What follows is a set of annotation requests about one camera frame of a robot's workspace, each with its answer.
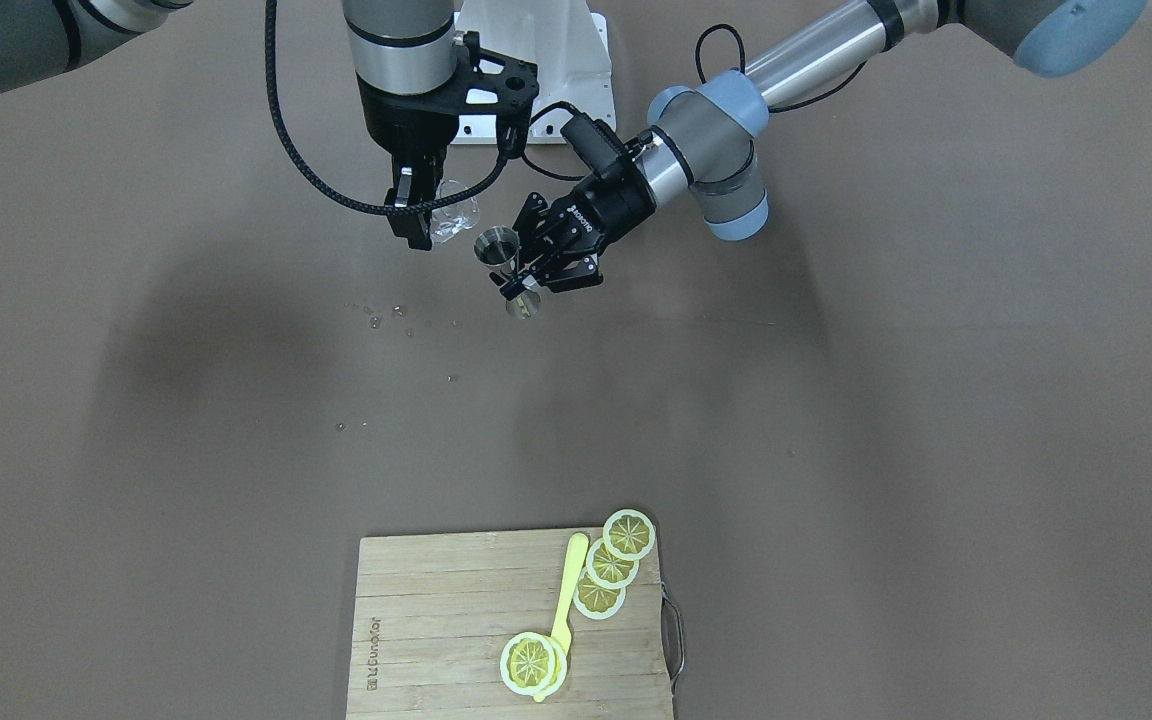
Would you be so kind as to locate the steel jigger measuring cup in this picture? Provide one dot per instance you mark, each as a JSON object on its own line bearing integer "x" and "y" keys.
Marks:
{"x": 498, "y": 248}

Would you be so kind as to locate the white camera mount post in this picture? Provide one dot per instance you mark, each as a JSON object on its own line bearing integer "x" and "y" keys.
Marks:
{"x": 564, "y": 39}

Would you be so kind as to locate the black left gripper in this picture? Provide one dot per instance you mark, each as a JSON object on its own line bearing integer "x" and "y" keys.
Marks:
{"x": 614, "y": 203}

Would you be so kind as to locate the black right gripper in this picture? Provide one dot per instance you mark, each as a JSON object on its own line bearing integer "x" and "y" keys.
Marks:
{"x": 404, "y": 127}

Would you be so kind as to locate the small clear glass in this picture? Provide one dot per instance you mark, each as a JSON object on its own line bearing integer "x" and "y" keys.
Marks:
{"x": 450, "y": 220}

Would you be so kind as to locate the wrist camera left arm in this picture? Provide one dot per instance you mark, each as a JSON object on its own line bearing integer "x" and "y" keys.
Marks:
{"x": 597, "y": 146}

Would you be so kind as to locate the yellow plastic knife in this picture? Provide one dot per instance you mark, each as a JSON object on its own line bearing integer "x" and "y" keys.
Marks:
{"x": 560, "y": 635}

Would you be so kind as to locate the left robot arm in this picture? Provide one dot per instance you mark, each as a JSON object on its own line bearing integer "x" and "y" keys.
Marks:
{"x": 701, "y": 140}

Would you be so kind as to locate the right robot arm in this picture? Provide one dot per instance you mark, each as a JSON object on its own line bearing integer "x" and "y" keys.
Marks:
{"x": 400, "y": 49}

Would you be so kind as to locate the wooden cutting board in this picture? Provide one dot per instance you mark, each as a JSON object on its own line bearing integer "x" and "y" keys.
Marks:
{"x": 433, "y": 613}

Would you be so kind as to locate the lemon slice on knife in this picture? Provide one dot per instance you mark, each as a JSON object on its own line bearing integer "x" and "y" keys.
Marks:
{"x": 533, "y": 665}

